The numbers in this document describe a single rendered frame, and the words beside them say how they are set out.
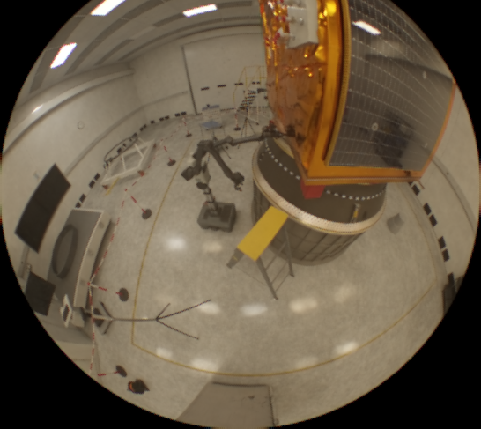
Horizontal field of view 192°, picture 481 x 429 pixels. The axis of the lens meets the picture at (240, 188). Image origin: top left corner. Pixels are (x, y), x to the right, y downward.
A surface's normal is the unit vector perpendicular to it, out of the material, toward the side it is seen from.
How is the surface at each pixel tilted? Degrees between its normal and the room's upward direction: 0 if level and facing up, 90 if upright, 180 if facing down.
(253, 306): 0
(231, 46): 90
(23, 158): 90
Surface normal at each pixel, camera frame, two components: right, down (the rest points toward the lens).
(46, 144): 1.00, -0.05
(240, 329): -0.09, -0.68
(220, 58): -0.01, 0.73
